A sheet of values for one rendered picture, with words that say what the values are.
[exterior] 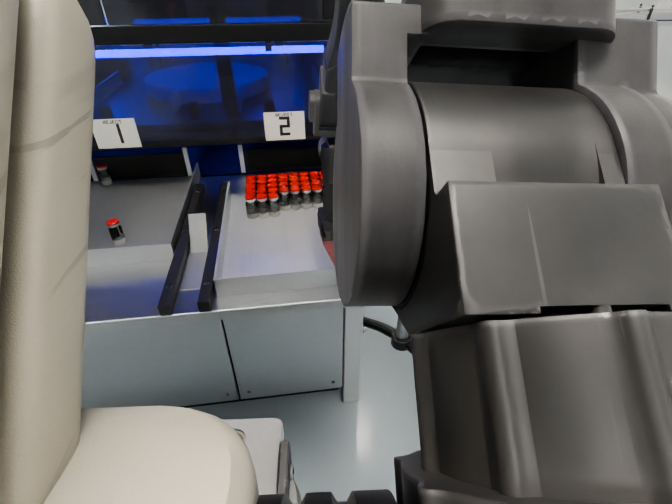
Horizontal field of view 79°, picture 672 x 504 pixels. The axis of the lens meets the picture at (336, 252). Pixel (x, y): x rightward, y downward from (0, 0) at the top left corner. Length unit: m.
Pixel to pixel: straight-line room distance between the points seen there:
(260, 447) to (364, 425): 1.23
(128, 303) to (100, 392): 0.85
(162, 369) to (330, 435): 0.59
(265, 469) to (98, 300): 0.49
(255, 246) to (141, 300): 0.21
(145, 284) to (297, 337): 0.65
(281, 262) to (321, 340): 0.62
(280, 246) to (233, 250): 0.08
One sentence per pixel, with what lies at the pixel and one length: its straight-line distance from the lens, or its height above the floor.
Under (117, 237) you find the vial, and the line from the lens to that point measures 0.83.
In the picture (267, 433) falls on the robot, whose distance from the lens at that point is 0.31.
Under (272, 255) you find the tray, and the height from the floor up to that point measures 0.88.
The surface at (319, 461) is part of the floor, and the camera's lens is 1.46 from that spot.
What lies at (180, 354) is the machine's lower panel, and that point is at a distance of 1.33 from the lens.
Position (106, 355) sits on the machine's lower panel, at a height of 0.38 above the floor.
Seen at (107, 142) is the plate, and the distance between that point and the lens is 0.97.
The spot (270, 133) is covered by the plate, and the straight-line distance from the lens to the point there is 0.91.
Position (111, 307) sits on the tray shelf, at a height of 0.88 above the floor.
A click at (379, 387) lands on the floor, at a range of 1.61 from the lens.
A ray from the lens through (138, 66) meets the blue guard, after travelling 0.91.
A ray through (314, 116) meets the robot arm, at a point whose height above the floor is 1.14.
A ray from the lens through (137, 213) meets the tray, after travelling 0.93.
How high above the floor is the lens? 1.31
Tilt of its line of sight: 36 degrees down
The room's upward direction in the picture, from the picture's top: straight up
